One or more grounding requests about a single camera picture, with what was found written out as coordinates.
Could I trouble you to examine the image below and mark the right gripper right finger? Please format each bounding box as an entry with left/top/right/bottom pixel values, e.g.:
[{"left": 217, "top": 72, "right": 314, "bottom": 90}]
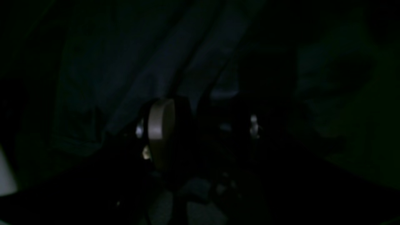
[{"left": 197, "top": 94, "right": 259, "bottom": 169}]

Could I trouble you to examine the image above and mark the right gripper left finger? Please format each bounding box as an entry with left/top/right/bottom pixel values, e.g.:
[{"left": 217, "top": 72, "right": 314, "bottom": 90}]
[{"left": 135, "top": 98, "right": 193, "bottom": 175}]

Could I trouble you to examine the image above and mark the dark grey t-shirt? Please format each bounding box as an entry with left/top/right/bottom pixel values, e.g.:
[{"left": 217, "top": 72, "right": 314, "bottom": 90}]
[{"left": 49, "top": 0, "right": 294, "bottom": 156}]

